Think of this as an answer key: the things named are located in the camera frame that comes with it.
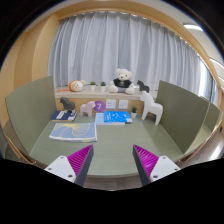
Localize blue patterned book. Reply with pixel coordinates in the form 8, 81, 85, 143
104, 111, 132, 123

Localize pink horse figurine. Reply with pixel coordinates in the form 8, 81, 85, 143
80, 101, 96, 117

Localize dark blue book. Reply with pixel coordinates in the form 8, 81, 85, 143
51, 111, 77, 121

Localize large white horse figurine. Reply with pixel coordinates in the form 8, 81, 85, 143
140, 91, 163, 125

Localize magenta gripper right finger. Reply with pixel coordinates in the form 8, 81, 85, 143
133, 145, 180, 186

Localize green right partition panel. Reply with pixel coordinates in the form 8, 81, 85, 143
156, 81, 223, 154

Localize folded light blue towel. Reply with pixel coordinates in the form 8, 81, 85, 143
49, 122, 97, 142

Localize dark grey horse figurine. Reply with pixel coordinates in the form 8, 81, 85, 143
60, 97, 75, 112

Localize small black horse figurine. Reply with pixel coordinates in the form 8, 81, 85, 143
137, 80, 150, 93

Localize small potted plant middle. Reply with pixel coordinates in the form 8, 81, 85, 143
100, 81, 106, 92

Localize green left partition panel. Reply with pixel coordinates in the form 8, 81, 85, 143
5, 76, 56, 153

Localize white wall socket right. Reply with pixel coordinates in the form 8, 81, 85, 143
118, 100, 128, 109

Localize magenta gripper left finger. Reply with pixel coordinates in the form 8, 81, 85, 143
45, 145, 94, 186

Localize orange lion plush toy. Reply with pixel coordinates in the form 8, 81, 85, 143
69, 80, 86, 92

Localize white wall socket left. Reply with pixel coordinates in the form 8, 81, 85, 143
106, 99, 116, 109

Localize small potted plant left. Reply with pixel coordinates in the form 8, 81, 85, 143
90, 81, 96, 91

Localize white teddy bear black shirt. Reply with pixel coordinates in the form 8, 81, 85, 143
109, 68, 135, 95

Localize purple round number sign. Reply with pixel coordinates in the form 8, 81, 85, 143
94, 100, 106, 112

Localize small potted plant on table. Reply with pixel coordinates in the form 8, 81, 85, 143
131, 106, 138, 118

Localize white grey curtain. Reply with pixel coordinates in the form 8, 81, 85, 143
48, 12, 213, 98

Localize light blue book underneath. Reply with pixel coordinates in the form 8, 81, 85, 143
95, 113, 124, 125

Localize white wall socket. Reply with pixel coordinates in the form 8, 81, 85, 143
118, 100, 128, 109
106, 99, 116, 109

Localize green partition panel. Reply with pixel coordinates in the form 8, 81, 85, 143
5, 76, 56, 153
156, 81, 223, 154

